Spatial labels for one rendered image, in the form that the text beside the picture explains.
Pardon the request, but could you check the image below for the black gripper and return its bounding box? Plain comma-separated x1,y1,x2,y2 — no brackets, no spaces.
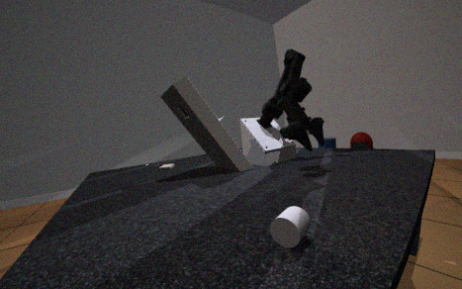
282,106,324,151

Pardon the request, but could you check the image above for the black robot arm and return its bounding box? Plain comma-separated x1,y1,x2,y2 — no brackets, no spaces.
256,49,312,129

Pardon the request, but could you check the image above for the white cylinder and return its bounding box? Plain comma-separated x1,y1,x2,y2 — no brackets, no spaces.
270,206,312,248

